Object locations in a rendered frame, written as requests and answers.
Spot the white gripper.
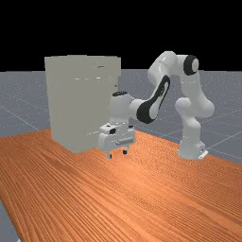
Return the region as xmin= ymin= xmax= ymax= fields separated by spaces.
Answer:
xmin=97 ymin=123 xmax=137 ymax=160

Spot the pale grey cabinet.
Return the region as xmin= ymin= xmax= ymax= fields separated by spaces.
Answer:
xmin=43 ymin=54 xmax=122 ymax=154

